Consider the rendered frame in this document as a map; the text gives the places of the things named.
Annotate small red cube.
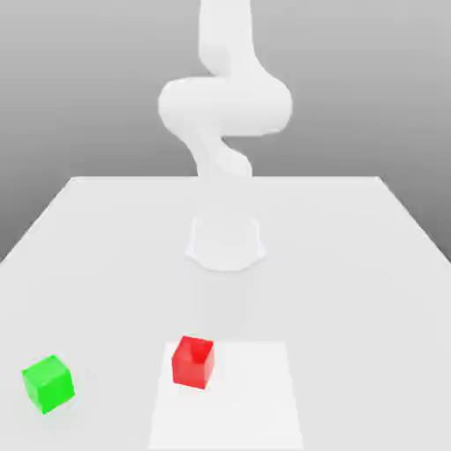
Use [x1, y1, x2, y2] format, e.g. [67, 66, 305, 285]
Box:
[171, 335, 216, 391]

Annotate small green cube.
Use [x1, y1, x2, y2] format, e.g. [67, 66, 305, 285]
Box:
[20, 354, 77, 416]

